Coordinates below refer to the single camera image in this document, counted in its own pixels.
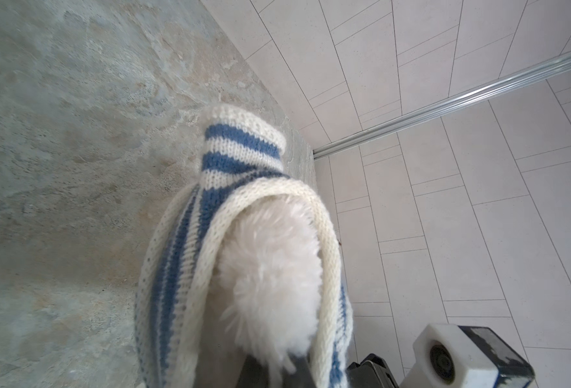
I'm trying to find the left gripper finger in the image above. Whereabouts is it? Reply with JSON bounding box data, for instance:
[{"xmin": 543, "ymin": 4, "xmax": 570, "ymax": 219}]
[{"xmin": 236, "ymin": 356, "xmax": 316, "ymax": 388}]

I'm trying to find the white plush teddy bear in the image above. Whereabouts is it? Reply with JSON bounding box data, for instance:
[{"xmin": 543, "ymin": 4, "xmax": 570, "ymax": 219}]
[{"xmin": 195, "ymin": 196, "xmax": 323, "ymax": 387}]

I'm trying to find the blue white striped knit sweater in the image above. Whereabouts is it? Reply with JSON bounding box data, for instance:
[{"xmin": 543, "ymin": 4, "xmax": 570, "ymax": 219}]
[{"xmin": 135, "ymin": 104, "xmax": 353, "ymax": 387}]

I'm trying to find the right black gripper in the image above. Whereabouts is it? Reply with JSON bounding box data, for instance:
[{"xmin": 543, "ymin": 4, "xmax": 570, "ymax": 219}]
[{"xmin": 346, "ymin": 353, "xmax": 399, "ymax": 388}]

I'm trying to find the right corner aluminium profile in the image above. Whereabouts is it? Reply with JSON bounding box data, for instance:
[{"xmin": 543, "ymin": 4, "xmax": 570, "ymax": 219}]
[{"xmin": 313, "ymin": 52, "xmax": 571, "ymax": 160}]

